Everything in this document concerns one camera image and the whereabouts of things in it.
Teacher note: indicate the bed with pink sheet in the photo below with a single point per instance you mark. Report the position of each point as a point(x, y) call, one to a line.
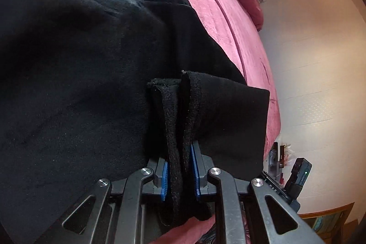
point(217, 18)

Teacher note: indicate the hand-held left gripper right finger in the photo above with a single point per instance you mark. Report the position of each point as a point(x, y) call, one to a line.
point(196, 175)

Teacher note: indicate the black pants with floral embroidery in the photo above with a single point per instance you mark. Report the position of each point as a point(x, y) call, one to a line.
point(85, 75)

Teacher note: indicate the assorted small items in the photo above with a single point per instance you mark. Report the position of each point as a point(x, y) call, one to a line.
point(278, 158)

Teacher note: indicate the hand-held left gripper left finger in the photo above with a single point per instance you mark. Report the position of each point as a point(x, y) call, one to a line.
point(164, 181)

